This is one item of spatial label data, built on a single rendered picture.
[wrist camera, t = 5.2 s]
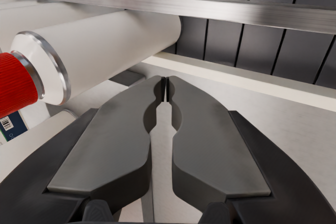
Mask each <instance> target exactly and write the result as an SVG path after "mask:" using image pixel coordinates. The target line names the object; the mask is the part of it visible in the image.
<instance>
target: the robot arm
mask: <svg viewBox="0 0 336 224"><path fill-rule="evenodd" d="M165 91H166V102H169V104H170V105H171V106H172V111H171V125H172V127H173V128H174V129H175V130H176V134H175V135H174V136H173V138H172V161H171V173H172V190H173V192H174V194H175V195H176V196H177V197H178V198H180V199H181V200H183V201H184V202H186V203H188V204H189V205H191V206H192V207H194V208H196V209H197V210H199V211H200V212H201V213H202V216H201V218H200V220H199V222H198V223H157V222H119V218H120V215H121V211H122V208H123V207H125V206H127V205H129V204H130V203H132V202H134V201H136V200H138V199H140V198H141V197H143V196H144V195H145V194H146V193H147V192H148V190H149V187H150V180H151V173H152V152H151V137H150V135H149V133H150V131H151V130H152V129H153V128H154V127H155V126H156V125H157V111H156V108H157V107H158V106H159V105H160V104H161V102H164V99H165ZM0 224H336V212H335V210H334V209H333V207H332V206H331V204H330V203H329V202H328V200H327V199H326V197H325V196H324V195H323V193H322V192H321V191H320V190H319V188H318V187H317V186H316V185H315V183H314V182H313V181H312V180H311V179H310V177H309V176H308V175H307V174H306V173H305V172H304V171H303V170H302V169H301V168H300V167H299V166H298V164H297V163H295V162H294V161H293V160H292V159H291V158H290V157H289V156H288V155H287V154H286V153H285V152H284V151H283V150H281V149H280V148H279V147H278V146H277V145H276V144H275V143H273V142H272V141H271V140H270V139H269V138H268V137H266V136H265V135H264V134H263V133H262V132H261V131H260V130H258V129H257V128H256V127H255V126H254V125H253V124H251V123H250V122H249V121H248V120H247V119H246V118H245V117H243V116H242V115H241V114H240V113H239V112H238V111H236V110H228V109H227V108H226V107H225V106H224V105H223V104H221V103H220V102H219V101H218V100H217V99H215V98H214V97H213V96H211V95H210V94H208V93H207V92H205V91H203V90H201V89H200V88H198V87H196V86H194V85H192V84H190V83H189V82H187V81H185V80H183V79H181V78H179V77H177V76H175V75H171V76H167V77H164V76H160V75H155V76H152V77H150V78H148V79H146V80H144V81H142V82H140V83H138V84H136V85H134V86H132V87H130V88H127V89H125V90H124V91H122V92H120V93H118V94H117V95H115V96H113V97H112V98H111V99H109V100H108V101H107V102H105V103H104V104H103V105H101V106H100V107H99V108H90V109H89V110H87V111H86V112H85V113H84V114H82V115H81V116H80V117H78V118H77V119H76V120H74V121H73V122H72V123H70V124H69V125H68V126H66V127H65V128H64V129H62V130H61V131H60V132H59V133H57V134H56V135H55V136H53V137H52V138H51V139H49V140H48V141H47V142H45V143H44V144H43V145H41V146H40V147H39V148H38V149H36V150H35V151H34V152H33V153H31V154H30V155H29V156H28V157H27V158H25V159H24V160H23V161H22V162H21V163H20V164H19V165H18V166H17V167H16V168H15V169H14V170H12V171H11V172H10V173H9V174H8V175H7V176H6V178H5V179H4V180H3V181H2V182H1V183H0Z"/></svg>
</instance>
